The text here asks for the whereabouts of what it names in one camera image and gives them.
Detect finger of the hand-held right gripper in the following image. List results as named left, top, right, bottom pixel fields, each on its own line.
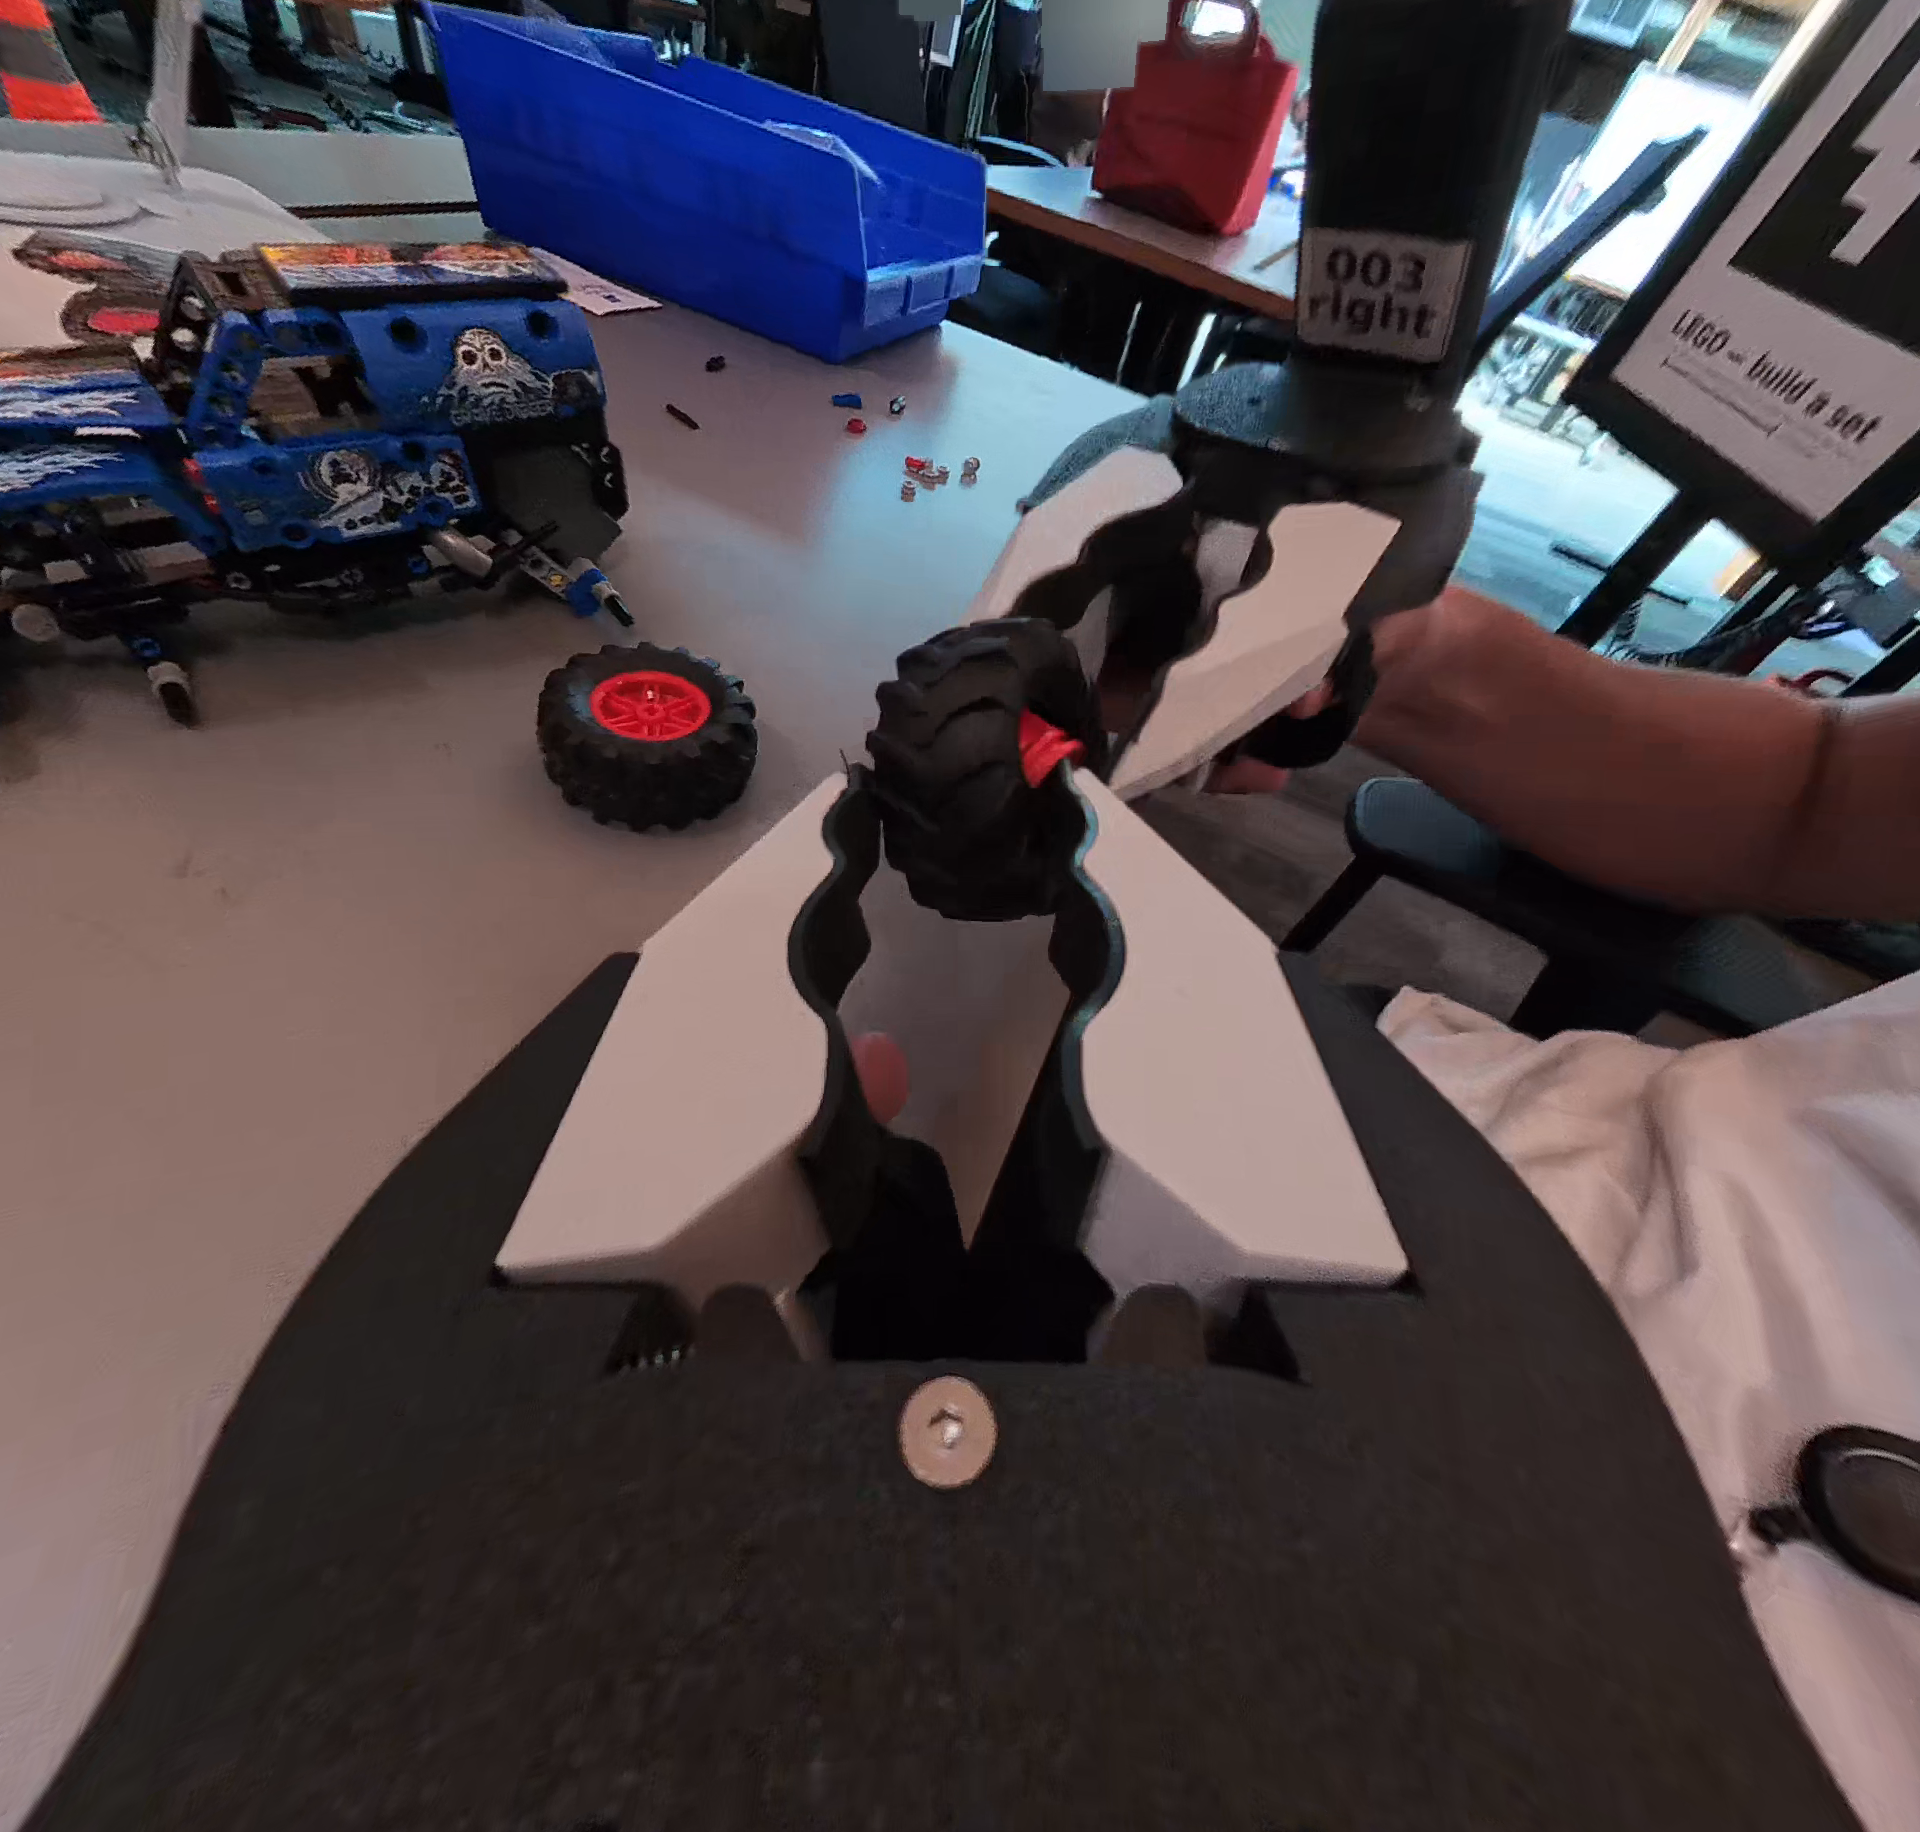
left=1095, top=494, right=1407, bottom=800
left=960, top=398, right=1203, bottom=679

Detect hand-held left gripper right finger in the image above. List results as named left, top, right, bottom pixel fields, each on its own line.
left=1035, top=768, right=1415, bottom=1363

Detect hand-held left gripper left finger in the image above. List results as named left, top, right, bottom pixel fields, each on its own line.
left=492, top=768, right=902, bottom=1360

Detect black toy wheel red rim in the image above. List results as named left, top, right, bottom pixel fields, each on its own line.
left=867, top=617, right=1109, bottom=921
left=538, top=643, right=759, bottom=831

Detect person's right forearm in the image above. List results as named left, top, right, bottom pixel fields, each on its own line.
left=1484, top=587, right=1920, bottom=921

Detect person's right hand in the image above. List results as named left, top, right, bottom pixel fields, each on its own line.
left=1206, top=587, right=1518, bottom=799

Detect red tote bag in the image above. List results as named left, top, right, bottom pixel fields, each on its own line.
left=1091, top=0, right=1301, bottom=240

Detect scattered small toy pieces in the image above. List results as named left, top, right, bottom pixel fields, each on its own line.
left=667, top=349, right=983, bottom=505

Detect dark office chair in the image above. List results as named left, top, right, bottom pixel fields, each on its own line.
left=1281, top=772, right=1920, bottom=1038

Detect wooden background table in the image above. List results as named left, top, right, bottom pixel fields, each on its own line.
left=982, top=165, right=1306, bottom=321

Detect black framed sign on stand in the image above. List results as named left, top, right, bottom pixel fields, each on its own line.
left=1559, top=0, right=1920, bottom=663

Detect person's white shirt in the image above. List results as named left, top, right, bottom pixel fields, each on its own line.
left=1379, top=962, right=1920, bottom=1832

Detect blue plastic bin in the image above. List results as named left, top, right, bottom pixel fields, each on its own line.
left=427, top=0, right=990, bottom=363

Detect white paper card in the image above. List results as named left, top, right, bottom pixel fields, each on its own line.
left=525, top=243, right=662, bottom=315

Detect blue toy monster truck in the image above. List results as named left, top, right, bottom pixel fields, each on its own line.
left=0, top=228, right=631, bottom=723

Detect open instruction booklet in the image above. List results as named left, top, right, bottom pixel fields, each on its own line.
left=0, top=218, right=286, bottom=356

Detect orange traffic cone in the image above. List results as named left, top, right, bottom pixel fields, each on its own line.
left=0, top=0, right=106, bottom=123

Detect black strap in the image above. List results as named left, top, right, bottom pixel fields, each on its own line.
left=1746, top=1424, right=1920, bottom=1600

